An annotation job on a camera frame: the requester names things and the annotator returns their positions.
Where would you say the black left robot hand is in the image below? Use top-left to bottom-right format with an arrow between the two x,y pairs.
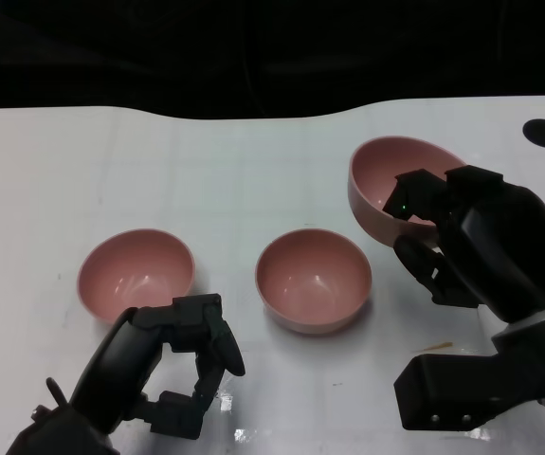
69,292 -> 247,438

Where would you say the pink bowl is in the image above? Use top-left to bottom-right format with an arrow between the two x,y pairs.
254,227 -> 373,336
77,227 -> 196,325
347,136 -> 468,250

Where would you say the black round table grommet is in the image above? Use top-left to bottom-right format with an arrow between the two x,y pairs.
521,118 -> 545,150

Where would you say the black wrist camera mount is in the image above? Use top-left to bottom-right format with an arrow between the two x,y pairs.
392,353 -> 545,432

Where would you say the black cloth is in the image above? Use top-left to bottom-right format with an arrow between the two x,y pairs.
0,0 -> 545,122

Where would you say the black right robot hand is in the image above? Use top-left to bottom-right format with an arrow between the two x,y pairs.
382,164 -> 545,326

